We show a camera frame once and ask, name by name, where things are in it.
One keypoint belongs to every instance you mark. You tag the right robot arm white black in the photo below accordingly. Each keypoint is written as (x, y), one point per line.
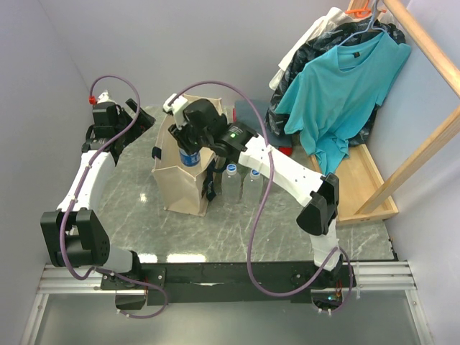
(318, 194)

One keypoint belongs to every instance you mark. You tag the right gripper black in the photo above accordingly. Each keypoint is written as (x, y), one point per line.
(180, 136)

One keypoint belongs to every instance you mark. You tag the beige canvas tote bag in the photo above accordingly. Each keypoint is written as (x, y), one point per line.
(183, 189)

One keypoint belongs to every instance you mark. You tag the orange hanger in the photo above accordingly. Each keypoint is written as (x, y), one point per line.
(360, 13)

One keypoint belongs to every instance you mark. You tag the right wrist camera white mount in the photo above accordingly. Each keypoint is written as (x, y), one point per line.
(175, 106)

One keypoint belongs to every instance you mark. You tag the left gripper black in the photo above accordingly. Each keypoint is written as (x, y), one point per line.
(144, 122)

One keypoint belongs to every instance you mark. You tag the folded red cloth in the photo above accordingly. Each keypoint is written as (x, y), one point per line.
(287, 150)

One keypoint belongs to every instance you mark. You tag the white garment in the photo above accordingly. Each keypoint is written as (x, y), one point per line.
(331, 20)

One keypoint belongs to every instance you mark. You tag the plastic water bottle blue cap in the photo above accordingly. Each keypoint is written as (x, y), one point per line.
(231, 184)

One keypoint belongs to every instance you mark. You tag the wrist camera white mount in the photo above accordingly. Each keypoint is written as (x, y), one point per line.
(102, 98)
(175, 106)

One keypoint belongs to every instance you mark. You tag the wooden clothes rack frame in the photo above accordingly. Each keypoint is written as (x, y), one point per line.
(409, 168)

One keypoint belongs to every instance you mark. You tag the teal t-shirt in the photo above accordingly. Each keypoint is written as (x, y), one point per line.
(333, 97)

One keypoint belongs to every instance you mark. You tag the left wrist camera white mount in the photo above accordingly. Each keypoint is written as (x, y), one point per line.
(102, 98)

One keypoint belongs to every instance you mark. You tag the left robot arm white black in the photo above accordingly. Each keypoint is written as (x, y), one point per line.
(73, 233)

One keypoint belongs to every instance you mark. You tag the aluminium rail frame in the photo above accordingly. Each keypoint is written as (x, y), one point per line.
(369, 275)

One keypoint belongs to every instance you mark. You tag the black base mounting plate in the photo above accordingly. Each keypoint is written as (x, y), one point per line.
(216, 282)

